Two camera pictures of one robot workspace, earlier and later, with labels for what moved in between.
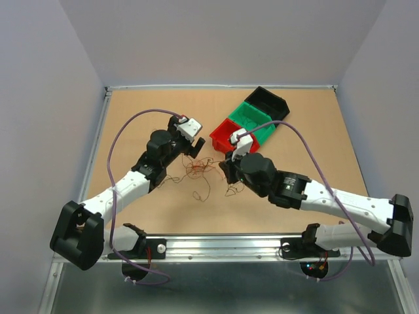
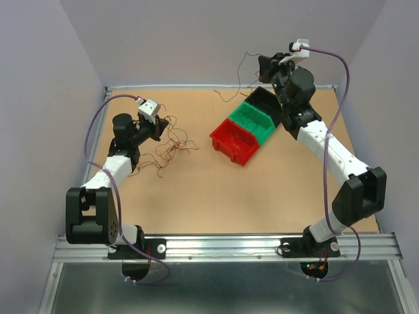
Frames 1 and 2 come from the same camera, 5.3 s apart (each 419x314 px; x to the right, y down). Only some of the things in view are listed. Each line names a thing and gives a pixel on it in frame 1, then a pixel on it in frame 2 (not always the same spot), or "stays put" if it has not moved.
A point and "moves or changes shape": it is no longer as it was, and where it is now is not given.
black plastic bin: x=272 y=104 stays put
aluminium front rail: x=238 y=248 stays put
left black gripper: x=189 y=149 → x=158 y=128
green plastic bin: x=250 y=117 stays put
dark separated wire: x=253 y=129 → x=221 y=97
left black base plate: x=153 y=248 stays put
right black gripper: x=229 y=166 → x=265 y=64
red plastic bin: x=220 y=137 stays put
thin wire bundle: x=203 y=168 moves or changes shape
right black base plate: x=296 y=248 stays put
